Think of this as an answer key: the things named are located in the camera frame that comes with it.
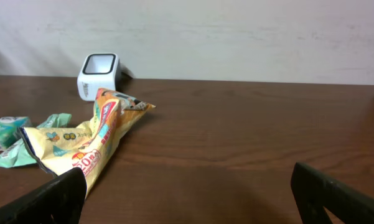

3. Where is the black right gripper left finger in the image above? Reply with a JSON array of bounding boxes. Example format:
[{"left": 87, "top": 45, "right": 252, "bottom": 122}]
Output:
[{"left": 0, "top": 167, "right": 86, "bottom": 224}]

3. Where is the yellow snack bag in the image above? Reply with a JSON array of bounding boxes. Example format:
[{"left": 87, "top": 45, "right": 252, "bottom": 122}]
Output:
[{"left": 20, "top": 88, "right": 155, "bottom": 194}]

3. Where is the white barcode scanner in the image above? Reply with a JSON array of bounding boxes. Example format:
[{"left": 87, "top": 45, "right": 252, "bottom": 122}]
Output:
[{"left": 77, "top": 53, "right": 134, "bottom": 101}]

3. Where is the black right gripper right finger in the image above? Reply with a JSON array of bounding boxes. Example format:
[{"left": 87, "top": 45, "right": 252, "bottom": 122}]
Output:
[{"left": 291, "top": 162, "right": 374, "bottom": 224}]

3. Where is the green Kleenex tissue pack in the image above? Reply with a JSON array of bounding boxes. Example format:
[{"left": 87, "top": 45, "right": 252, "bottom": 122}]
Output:
[{"left": 0, "top": 116, "right": 32, "bottom": 151}]

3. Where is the teal wet wipe packet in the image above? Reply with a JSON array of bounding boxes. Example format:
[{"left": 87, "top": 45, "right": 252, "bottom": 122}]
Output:
[{"left": 0, "top": 113, "right": 72, "bottom": 169}]

